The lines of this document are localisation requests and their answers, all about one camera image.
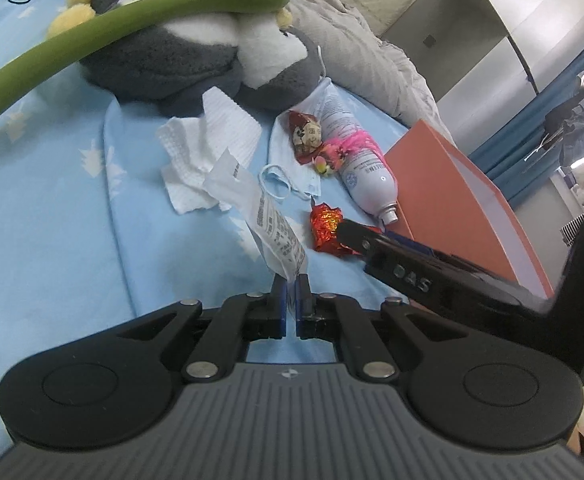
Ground orange cardboard box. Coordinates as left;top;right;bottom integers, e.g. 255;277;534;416
383;119;555;301

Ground blue face mask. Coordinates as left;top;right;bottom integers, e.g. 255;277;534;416
258;77;334;202

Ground grey penguin plush toy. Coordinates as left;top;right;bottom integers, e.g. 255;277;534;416
47;0;325;118

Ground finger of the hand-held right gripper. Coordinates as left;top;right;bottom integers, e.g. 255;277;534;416
336;219;548;317
384;232;518;291

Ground white tissue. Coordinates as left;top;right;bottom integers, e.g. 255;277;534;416
156;86;264;215

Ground white wardrobe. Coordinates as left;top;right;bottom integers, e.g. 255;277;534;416
382;0;584;141

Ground blue curtain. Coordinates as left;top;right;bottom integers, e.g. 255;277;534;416
469;35;584;211

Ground green long-handled massage brush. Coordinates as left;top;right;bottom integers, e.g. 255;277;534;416
0;0;293;143

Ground dark hanging clothes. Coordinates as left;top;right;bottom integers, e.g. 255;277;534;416
544;67;584;171

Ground pink hair tie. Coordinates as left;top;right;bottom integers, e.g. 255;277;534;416
312;130;380;177

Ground light grey duvet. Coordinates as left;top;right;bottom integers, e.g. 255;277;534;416
282;0;465;151

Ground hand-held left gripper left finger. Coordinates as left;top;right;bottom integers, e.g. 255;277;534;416
114;274;293;381

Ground red foil wrapper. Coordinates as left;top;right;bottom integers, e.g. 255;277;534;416
309;201;363;258

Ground striped garment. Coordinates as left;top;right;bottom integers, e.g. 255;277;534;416
562;212;584;246

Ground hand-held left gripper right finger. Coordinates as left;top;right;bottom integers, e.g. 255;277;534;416
294;274;468;381

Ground clear plastic wrapper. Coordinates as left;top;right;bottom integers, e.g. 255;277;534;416
203;149;309;281

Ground white spray bottle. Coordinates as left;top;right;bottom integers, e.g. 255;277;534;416
317;85;400;226

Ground blue printed bed sheet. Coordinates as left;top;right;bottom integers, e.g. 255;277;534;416
0;0;413;461

